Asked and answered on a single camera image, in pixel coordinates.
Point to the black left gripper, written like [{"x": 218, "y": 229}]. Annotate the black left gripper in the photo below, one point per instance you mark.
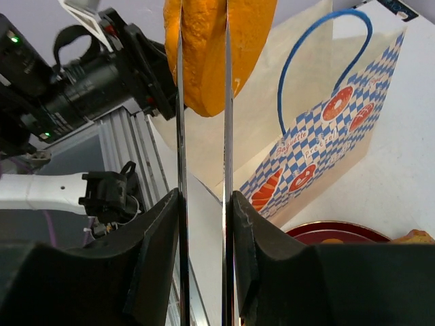
[{"x": 131, "y": 66}]

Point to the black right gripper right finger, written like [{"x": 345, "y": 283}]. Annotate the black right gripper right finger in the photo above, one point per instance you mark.
[{"x": 281, "y": 281}]

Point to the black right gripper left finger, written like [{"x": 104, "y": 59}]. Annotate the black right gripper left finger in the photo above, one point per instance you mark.
[{"x": 123, "y": 278}]

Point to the orange oval bread loaf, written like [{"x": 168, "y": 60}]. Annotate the orange oval bread loaf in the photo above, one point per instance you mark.
[{"x": 200, "y": 27}]

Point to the blue checkered paper bag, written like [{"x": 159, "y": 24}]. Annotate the blue checkered paper bag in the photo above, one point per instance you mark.
[{"x": 309, "y": 101}]

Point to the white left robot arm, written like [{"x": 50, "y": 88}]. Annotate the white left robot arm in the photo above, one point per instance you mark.
[{"x": 79, "y": 130}]

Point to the brown bread slice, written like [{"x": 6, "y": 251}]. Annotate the brown bread slice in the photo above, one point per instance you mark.
[{"x": 415, "y": 236}]

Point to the dark red round plate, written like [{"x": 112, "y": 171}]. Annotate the dark red round plate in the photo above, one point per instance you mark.
[{"x": 335, "y": 232}]

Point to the right black table label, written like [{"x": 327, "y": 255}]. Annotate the right black table label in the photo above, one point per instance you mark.
[{"x": 399, "y": 9}]

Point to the aluminium frame rail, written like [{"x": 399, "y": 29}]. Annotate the aluminium frame rail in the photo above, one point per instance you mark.
[{"x": 123, "y": 138}]

